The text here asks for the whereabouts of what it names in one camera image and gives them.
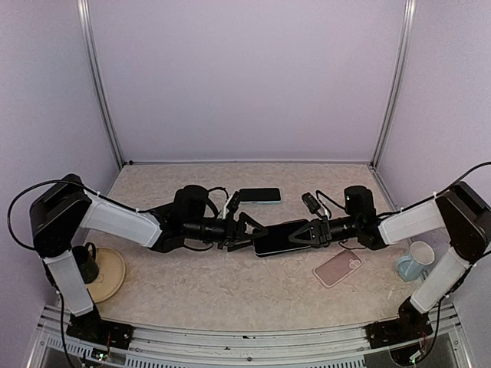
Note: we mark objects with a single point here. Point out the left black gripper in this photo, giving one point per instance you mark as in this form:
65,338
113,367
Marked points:
238,233

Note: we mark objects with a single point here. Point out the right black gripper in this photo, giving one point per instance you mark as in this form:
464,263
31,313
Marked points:
321,231

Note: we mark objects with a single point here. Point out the black phone case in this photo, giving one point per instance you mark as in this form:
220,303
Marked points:
282,251

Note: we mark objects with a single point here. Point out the black phone silver edge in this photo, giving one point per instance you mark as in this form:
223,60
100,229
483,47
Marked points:
280,239

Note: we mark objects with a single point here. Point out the light blue phone case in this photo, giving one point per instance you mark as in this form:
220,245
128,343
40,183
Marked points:
261,202

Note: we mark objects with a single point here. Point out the pink phone case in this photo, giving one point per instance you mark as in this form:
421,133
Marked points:
337,268

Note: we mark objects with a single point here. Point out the black phone teal edge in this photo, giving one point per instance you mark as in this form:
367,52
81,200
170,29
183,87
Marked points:
260,194

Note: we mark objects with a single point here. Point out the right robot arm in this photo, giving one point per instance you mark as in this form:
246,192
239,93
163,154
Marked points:
458,209

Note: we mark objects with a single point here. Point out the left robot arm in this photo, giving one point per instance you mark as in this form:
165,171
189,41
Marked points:
68,206

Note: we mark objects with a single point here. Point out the light blue mug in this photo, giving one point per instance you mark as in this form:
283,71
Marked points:
411,265

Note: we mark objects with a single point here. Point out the beige round plate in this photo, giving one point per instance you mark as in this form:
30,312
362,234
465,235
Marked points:
112,270

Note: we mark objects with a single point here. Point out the dark green mug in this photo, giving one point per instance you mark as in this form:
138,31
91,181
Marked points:
85,257

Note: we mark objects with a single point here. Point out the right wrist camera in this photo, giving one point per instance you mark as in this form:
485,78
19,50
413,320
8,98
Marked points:
315,206

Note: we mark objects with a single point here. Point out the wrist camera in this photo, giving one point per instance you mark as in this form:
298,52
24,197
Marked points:
315,206
231,205

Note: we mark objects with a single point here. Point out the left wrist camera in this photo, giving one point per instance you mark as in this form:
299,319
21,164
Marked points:
231,205

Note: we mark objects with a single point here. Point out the front aluminium rail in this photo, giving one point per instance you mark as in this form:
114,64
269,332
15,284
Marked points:
345,346

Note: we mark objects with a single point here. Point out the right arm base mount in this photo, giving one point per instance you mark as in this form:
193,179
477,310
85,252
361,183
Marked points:
391,332

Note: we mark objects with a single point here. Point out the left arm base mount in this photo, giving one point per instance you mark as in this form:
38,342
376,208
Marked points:
102,332

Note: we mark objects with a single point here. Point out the right aluminium frame post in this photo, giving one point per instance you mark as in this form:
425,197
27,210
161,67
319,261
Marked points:
396,83

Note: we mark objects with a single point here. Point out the aluminium frame post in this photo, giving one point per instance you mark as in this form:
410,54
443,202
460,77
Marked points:
396,83
83,10

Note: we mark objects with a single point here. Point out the left aluminium frame post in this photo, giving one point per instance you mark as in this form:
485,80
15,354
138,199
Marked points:
83,10

